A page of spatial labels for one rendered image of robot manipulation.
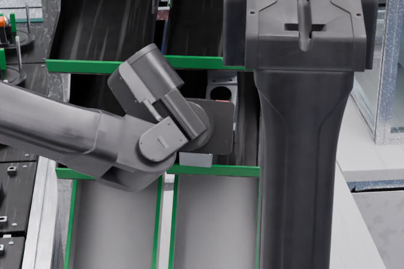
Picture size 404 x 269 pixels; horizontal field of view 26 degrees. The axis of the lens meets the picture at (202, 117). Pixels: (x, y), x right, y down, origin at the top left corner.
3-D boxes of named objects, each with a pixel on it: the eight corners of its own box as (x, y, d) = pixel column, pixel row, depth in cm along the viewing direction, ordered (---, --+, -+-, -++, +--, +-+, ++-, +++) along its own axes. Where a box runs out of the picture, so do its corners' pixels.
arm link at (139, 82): (122, 193, 98) (153, 167, 91) (61, 111, 99) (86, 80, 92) (194, 140, 105) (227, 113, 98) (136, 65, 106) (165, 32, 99)
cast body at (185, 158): (211, 168, 119) (211, 136, 113) (178, 166, 119) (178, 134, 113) (216, 120, 124) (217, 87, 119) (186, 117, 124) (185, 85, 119)
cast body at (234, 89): (235, 143, 124) (235, 112, 119) (204, 142, 125) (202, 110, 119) (238, 98, 130) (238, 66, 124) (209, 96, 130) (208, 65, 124)
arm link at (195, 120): (178, 162, 96) (219, 131, 96) (140, 112, 97) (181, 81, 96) (184, 159, 103) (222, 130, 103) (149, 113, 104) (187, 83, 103)
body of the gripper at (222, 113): (154, 96, 110) (146, 95, 103) (235, 102, 109) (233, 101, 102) (151, 148, 110) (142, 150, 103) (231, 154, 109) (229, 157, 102)
